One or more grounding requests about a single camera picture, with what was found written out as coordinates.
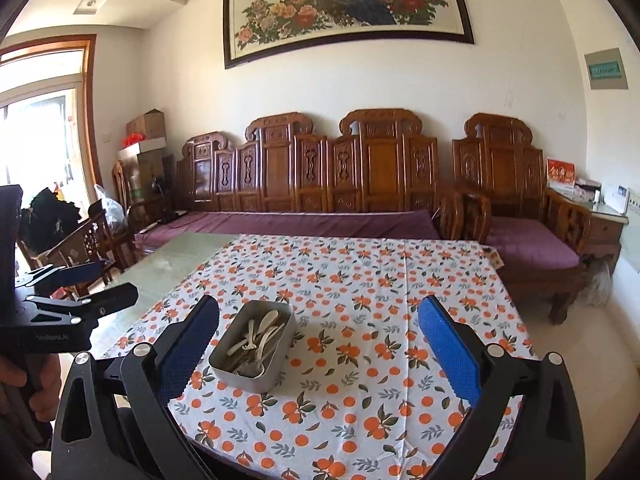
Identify purple armchair cushion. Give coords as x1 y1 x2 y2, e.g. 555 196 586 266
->
487 217 581 268

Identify wooden chair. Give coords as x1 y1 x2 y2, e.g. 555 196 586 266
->
111 160 132 211
47 208 128 301

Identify stack of brown boxes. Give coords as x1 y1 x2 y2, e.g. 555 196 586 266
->
120 152 168 211

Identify wooden chopstick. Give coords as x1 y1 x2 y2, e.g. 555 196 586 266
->
227 319 253 358

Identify cardboard box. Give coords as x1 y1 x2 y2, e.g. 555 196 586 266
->
126 109 167 141

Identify black cloth pile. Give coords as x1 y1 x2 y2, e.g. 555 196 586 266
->
20 187 83 253

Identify grey metal tray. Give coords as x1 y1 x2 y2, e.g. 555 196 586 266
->
208 300 297 392

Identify orange print tablecloth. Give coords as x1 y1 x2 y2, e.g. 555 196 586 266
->
102 234 538 480

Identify carved wooden sofa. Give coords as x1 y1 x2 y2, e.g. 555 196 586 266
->
135 108 468 261

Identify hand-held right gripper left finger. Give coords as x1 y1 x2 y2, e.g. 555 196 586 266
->
52 295 221 480

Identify white tabletop device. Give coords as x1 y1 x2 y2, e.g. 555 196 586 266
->
600 185 632 213

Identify red card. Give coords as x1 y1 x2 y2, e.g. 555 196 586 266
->
546 158 576 192

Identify clear plastic bag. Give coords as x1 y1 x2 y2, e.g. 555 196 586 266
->
94 184 127 231

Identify cream plastic spoon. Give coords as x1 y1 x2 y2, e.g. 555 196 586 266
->
245 310 279 351

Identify wooden door frame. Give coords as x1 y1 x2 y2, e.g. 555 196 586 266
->
0 34 103 196

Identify person's left hand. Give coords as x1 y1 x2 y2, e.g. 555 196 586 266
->
0 357 62 414

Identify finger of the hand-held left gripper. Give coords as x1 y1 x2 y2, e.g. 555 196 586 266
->
15 259 115 293
25 282 140 333

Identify grey wall panel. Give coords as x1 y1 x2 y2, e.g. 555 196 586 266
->
584 48 629 91

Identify purple sofa cushion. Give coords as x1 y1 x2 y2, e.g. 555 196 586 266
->
145 208 441 251

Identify black desk lamp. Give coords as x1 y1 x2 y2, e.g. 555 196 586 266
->
150 176 173 223

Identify carved wooden armchair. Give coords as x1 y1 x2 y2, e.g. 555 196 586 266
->
452 112 591 325

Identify wooden side table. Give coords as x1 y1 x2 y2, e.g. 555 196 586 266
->
545 185 628 281

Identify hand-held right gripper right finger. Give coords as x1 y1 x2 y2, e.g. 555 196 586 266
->
417 295 586 480

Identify framed peacock painting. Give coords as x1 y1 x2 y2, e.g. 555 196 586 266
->
222 0 475 70

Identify white fluffy bundle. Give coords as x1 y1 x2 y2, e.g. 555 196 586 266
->
582 257 613 307

